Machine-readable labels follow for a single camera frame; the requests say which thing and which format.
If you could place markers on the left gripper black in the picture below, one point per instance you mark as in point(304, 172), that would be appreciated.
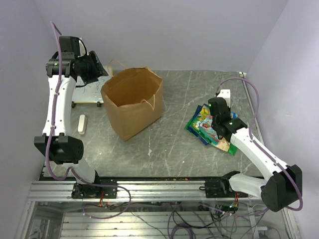
point(98, 69)

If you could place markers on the brown paper bag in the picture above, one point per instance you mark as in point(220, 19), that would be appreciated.
point(133, 100)

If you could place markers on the green cassava chips bag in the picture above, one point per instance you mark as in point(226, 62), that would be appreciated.
point(222, 145)

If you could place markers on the yellow green snack bag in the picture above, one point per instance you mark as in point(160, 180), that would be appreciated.
point(203, 113)

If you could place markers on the green Fox's biscuit packet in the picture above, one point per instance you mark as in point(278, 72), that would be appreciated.
point(206, 128)

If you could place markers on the blue cookie snack pack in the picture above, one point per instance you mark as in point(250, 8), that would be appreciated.
point(233, 115)

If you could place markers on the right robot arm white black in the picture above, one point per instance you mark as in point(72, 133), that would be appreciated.
point(281, 184)

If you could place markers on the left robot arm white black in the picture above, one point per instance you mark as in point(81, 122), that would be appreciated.
point(64, 153)

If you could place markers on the white marker pen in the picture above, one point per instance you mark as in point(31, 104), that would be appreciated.
point(82, 123)

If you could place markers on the small whiteboard wooden frame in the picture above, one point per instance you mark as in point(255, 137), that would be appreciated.
point(91, 93)

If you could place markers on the aluminium mounting rail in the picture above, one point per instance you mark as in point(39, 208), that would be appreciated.
point(138, 190)

